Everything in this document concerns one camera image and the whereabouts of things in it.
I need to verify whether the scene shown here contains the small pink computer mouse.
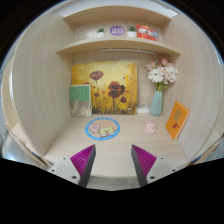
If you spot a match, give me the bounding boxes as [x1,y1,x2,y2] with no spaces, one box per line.
[145,121,157,134]

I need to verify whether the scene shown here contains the red plush toy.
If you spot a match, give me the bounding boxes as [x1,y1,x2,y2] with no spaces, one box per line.
[136,24,158,41]

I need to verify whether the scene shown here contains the small potted plant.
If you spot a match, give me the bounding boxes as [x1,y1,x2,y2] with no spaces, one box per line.
[127,25,137,37]
[96,28,106,37]

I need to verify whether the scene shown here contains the green standing book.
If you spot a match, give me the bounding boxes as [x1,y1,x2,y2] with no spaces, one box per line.
[69,84,92,117]

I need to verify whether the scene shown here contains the small potted plant left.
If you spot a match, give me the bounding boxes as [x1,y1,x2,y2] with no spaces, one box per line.
[96,28,106,37]

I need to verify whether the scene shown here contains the teal ceramic vase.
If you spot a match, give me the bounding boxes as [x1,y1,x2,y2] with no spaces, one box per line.
[149,91,162,117]

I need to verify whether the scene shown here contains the poppy flower painting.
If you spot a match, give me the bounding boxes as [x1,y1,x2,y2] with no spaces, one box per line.
[72,61,137,115]

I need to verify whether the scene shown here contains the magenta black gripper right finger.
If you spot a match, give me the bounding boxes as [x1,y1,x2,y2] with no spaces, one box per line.
[130,144,178,188]

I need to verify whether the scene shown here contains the round cartoon mouse pad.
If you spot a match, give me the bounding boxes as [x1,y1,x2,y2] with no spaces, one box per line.
[85,118,120,141]

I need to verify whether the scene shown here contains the purple round number sign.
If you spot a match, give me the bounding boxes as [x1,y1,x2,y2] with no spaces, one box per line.
[110,25,125,36]

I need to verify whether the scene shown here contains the wooden shelf board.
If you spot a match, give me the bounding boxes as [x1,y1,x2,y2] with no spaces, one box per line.
[57,37,181,55]

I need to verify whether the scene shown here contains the white LED light bar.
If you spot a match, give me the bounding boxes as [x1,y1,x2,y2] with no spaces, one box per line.
[100,48,157,55]

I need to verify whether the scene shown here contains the pink white flower bouquet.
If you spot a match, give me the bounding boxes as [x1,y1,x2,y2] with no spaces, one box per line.
[146,58,178,92]

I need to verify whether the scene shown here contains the white power adapter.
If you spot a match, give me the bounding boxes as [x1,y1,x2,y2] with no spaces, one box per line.
[137,103,149,114]

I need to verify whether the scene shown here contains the orange book leaning right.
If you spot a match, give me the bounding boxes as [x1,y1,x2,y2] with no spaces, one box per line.
[165,101,190,139]

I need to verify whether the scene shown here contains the small potted plant right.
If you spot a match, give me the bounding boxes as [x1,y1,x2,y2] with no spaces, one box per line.
[127,25,137,37]

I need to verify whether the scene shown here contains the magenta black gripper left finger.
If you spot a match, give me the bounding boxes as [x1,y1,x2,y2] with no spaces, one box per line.
[48,144,97,188]

